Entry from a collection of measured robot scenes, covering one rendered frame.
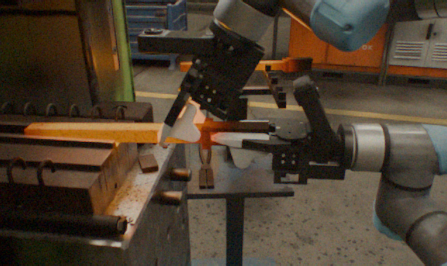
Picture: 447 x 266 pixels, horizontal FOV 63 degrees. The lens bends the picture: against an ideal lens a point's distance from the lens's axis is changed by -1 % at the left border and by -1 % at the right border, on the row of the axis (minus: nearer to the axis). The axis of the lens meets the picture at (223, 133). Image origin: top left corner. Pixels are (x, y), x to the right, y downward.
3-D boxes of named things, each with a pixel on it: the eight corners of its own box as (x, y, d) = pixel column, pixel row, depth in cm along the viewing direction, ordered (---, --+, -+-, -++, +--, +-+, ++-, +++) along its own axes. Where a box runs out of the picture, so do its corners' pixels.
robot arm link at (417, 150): (455, 190, 54) (471, 139, 50) (379, 186, 56) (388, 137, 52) (434, 162, 61) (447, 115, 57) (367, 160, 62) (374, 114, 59)
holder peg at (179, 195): (184, 200, 69) (184, 188, 68) (181, 209, 67) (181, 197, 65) (163, 198, 69) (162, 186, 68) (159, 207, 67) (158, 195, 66)
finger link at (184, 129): (183, 167, 57) (212, 117, 54) (148, 148, 56) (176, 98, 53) (186, 158, 60) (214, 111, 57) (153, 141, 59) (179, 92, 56)
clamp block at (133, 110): (155, 128, 83) (153, 101, 80) (143, 147, 75) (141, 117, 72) (104, 126, 84) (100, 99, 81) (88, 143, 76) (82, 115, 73)
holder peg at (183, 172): (192, 176, 76) (191, 166, 75) (189, 184, 73) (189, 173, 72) (172, 176, 76) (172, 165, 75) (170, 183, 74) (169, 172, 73)
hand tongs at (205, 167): (198, 105, 156) (198, 103, 155) (208, 105, 156) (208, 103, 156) (198, 189, 103) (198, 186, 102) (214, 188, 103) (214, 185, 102)
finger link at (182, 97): (170, 131, 53) (199, 79, 50) (160, 126, 53) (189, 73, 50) (176, 120, 58) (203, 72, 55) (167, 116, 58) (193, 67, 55)
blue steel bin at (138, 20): (190, 52, 495) (188, -4, 462) (175, 69, 425) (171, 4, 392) (106, 49, 510) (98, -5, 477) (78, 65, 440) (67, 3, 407)
